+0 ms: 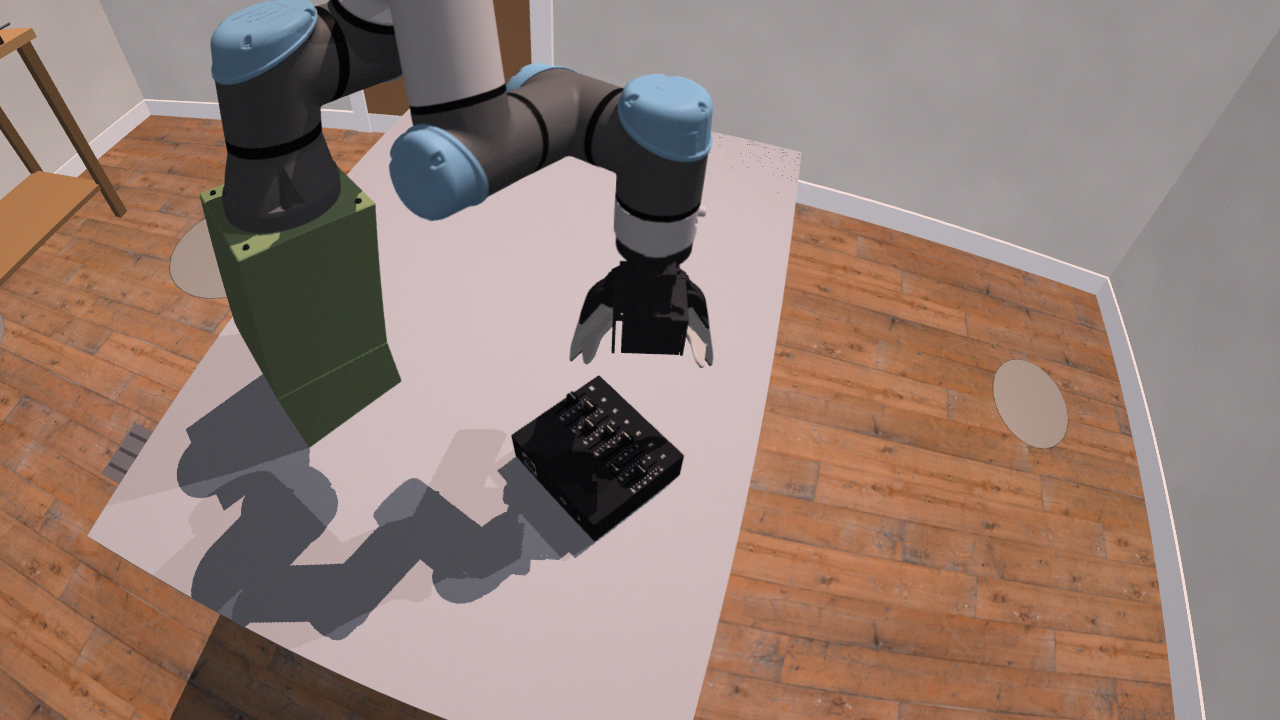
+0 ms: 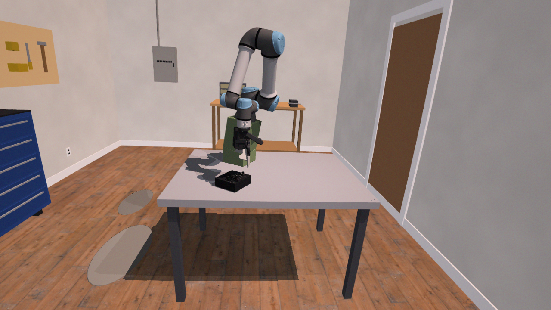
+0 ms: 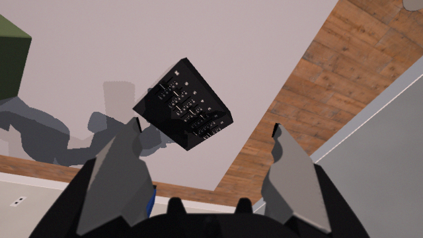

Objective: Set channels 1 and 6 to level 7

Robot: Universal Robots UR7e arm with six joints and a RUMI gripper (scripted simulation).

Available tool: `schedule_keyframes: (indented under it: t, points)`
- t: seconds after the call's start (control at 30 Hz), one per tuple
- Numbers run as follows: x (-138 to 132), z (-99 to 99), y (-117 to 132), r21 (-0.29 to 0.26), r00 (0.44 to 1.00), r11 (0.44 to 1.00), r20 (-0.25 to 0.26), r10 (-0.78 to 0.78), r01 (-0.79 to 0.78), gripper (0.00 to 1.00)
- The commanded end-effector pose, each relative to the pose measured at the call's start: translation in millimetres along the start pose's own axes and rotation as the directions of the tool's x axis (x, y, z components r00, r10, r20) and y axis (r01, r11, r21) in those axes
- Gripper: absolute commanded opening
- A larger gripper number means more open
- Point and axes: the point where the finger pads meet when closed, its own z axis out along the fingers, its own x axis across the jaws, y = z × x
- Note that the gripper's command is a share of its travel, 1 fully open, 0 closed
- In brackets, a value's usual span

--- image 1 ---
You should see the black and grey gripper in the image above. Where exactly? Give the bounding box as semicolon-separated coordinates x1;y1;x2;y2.
570;237;713;368

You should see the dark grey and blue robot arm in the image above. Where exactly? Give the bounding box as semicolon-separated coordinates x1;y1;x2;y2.
211;0;713;258

